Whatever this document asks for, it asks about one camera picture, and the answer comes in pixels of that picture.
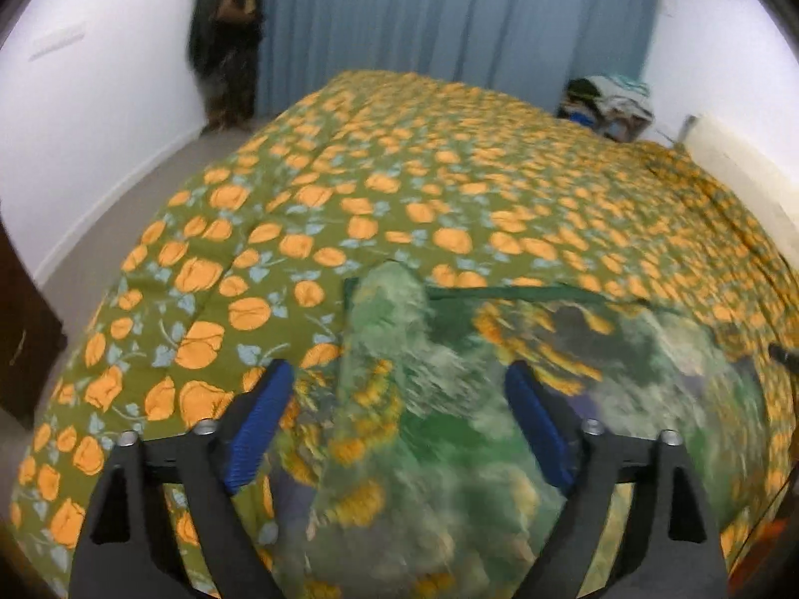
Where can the dark hanging clothes and bags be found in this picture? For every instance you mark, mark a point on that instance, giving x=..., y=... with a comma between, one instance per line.
x=223, y=51

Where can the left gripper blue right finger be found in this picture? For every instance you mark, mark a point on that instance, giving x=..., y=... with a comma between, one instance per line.
x=552, y=430

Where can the white pillow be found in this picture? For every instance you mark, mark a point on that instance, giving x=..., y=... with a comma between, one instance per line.
x=765, y=191

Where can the blue curtain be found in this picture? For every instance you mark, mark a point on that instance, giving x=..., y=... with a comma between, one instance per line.
x=530, y=49

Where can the green orange floral bedspread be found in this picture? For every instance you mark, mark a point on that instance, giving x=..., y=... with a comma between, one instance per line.
x=466, y=187

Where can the pile of clothes by curtain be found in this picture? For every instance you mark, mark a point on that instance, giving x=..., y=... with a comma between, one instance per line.
x=611, y=105

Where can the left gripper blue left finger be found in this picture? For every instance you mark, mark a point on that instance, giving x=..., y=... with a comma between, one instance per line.
x=249, y=424

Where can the dark wooden furniture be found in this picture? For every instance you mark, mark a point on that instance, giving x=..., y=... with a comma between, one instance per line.
x=31, y=337

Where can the green landscape print jacket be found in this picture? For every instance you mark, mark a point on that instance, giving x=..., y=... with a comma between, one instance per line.
x=399, y=470

